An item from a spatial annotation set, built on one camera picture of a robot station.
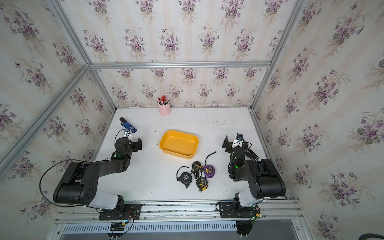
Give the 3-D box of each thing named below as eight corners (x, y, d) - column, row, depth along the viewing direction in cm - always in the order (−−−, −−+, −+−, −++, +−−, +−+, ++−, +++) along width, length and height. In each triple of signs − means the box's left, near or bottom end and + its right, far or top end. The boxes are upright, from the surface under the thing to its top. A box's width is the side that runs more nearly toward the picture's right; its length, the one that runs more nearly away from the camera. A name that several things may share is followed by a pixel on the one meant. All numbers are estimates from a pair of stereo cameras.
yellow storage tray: (158, 159, 93) (157, 155, 89) (162, 134, 106) (161, 130, 102) (198, 160, 93) (199, 156, 89) (198, 134, 106) (198, 130, 102)
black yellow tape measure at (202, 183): (200, 192, 81) (200, 191, 78) (195, 181, 84) (195, 180, 82) (209, 187, 82) (210, 185, 80) (203, 177, 86) (204, 175, 84)
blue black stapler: (120, 123, 112) (118, 119, 109) (124, 120, 114) (122, 116, 110) (132, 134, 105) (130, 130, 102) (136, 131, 107) (134, 127, 103)
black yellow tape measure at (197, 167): (192, 172, 88) (192, 170, 85) (192, 163, 91) (192, 161, 89) (203, 172, 88) (203, 170, 85) (202, 163, 91) (202, 161, 89)
